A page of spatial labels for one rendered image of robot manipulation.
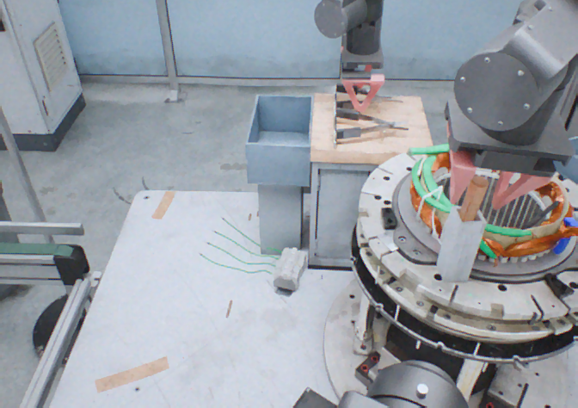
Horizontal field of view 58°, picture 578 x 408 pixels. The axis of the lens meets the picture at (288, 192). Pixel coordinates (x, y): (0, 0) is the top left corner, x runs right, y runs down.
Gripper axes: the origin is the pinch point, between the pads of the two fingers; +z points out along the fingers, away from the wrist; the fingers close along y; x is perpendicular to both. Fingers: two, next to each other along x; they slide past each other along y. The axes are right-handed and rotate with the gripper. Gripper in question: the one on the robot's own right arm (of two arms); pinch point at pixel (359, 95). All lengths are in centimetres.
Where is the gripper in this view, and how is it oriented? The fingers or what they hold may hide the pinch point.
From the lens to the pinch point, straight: 95.3
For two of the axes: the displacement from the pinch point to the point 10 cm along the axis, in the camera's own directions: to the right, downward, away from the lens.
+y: -0.6, 6.5, -7.6
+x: 10.0, 0.2, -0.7
